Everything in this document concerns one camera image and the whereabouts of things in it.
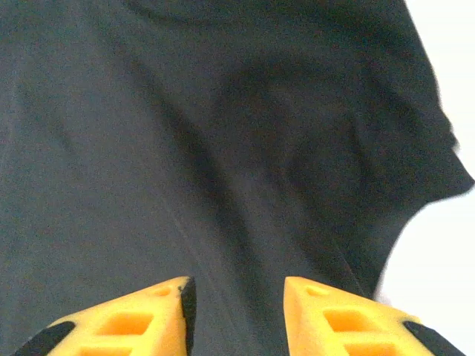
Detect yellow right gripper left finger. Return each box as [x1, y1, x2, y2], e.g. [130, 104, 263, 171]
[14, 276, 197, 356]

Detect black printed t-shirt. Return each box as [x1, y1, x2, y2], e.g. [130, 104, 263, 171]
[0, 0, 475, 356]

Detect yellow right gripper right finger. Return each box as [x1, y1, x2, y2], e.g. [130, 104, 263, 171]
[284, 276, 468, 356]

